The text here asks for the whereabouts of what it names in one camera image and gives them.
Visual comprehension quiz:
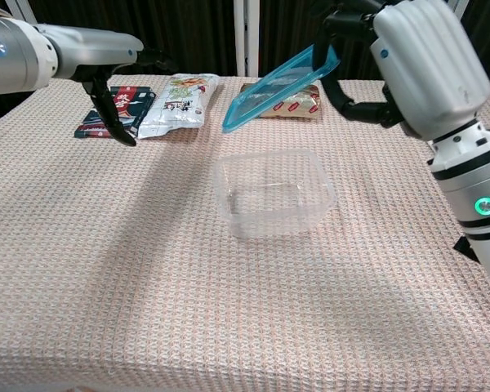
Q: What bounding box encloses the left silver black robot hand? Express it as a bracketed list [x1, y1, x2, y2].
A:
[38, 23, 176, 147]

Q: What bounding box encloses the clear plastic lunchbox base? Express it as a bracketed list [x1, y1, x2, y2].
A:
[214, 149, 338, 240]

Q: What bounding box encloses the white slanted frame post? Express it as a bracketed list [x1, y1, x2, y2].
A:
[4, 0, 38, 25]

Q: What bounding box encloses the white snack bag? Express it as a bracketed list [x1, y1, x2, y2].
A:
[136, 73, 221, 140]

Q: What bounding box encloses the dark pleated curtain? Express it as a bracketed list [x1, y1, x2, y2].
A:
[0, 0, 490, 127]

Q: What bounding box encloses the blue rimmed clear lunchbox lid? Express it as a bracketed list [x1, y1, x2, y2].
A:
[221, 43, 341, 134]

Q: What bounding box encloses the dark blue red snack packet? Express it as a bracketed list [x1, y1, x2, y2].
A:
[73, 85, 157, 140]

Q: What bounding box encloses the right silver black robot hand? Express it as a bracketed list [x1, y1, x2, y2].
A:
[314, 0, 490, 142]

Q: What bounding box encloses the gold red-print snack package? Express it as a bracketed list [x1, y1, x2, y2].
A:
[238, 82, 323, 122]

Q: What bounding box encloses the pink waffle tablecloth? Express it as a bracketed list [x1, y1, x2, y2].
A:
[0, 73, 490, 392]

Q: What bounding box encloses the white upright frame post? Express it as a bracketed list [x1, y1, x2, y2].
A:
[233, 0, 261, 78]

